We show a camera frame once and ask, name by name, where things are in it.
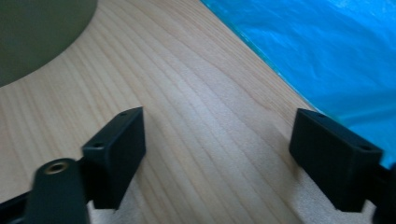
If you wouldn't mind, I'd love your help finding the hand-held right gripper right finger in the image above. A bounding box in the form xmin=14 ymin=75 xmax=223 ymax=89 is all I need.
xmin=289 ymin=107 xmax=384 ymax=214

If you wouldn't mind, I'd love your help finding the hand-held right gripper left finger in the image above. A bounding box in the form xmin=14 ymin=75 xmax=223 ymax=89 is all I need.
xmin=81 ymin=106 xmax=147 ymax=210

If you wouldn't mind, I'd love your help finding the blue plastic trash bag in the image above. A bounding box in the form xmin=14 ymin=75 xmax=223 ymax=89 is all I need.
xmin=200 ymin=0 xmax=396 ymax=171

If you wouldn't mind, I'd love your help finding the green ribbed trash bin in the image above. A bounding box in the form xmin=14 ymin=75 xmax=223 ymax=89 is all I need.
xmin=0 ymin=0 xmax=99 ymax=89

